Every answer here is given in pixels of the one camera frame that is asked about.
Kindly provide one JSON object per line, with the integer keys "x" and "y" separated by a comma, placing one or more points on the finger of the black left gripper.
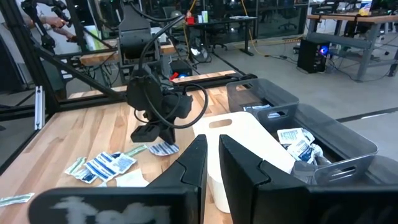
{"x": 168, "y": 135}

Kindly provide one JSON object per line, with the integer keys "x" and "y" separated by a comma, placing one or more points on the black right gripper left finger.
{"x": 192, "y": 174}

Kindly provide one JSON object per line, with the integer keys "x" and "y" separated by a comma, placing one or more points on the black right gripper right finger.
{"x": 239, "y": 177}

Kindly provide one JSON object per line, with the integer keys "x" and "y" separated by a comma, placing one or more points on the blue print alcohol pad packet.
{"x": 308, "y": 171}
{"x": 85, "y": 176}
{"x": 303, "y": 151}
{"x": 292, "y": 135}

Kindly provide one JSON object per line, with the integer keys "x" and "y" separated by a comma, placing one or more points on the black background robot arm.
{"x": 46, "y": 40}

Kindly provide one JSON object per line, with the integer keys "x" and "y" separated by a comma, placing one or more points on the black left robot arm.
{"x": 136, "y": 40}

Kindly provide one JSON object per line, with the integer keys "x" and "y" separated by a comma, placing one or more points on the red strip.
{"x": 174, "y": 76}

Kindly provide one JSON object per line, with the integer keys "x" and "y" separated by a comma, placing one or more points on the small black computer box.
{"x": 180, "y": 67}

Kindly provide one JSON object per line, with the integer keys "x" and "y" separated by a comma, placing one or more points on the white plastic bin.
{"x": 242, "y": 133}

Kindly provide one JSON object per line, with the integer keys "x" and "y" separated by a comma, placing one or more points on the wooden background table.
{"x": 99, "y": 57}

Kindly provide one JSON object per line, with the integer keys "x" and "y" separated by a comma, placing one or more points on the white green canister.
{"x": 93, "y": 39}

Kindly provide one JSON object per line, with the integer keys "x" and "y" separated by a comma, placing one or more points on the red container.
{"x": 190, "y": 20}

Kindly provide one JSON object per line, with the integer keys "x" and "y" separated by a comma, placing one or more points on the white green bottle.
{"x": 204, "y": 17}

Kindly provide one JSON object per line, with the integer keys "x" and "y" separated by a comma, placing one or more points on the black background desk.
{"x": 224, "y": 20}

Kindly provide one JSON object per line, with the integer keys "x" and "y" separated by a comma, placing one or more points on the person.
{"x": 57, "y": 21}

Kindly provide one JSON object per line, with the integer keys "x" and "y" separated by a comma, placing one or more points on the black computer tower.
{"x": 311, "y": 56}

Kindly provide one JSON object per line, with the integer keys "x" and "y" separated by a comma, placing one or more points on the wooden bench grey legs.
{"x": 342, "y": 18}

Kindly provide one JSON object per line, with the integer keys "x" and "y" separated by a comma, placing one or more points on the silver aluminium bracket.
{"x": 39, "y": 105}

